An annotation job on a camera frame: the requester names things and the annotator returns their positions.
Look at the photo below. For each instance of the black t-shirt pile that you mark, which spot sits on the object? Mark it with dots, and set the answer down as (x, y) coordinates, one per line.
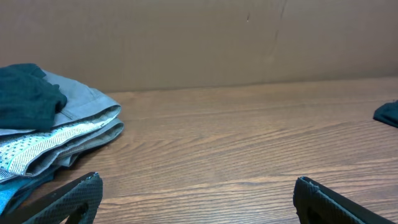
(387, 114)

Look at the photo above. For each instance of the dark teal folded garment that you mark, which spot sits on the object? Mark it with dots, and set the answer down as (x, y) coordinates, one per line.
(28, 101)

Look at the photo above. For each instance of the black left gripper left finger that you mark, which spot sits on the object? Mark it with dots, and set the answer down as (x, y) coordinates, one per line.
(76, 202)

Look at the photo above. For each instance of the blue denim folded jeans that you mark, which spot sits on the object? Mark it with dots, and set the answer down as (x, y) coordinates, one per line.
(15, 191)

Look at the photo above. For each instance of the grey folded shorts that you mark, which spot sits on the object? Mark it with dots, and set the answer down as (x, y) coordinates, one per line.
(87, 110)

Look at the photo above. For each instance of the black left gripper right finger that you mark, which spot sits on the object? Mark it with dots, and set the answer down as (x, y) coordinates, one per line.
(317, 204)

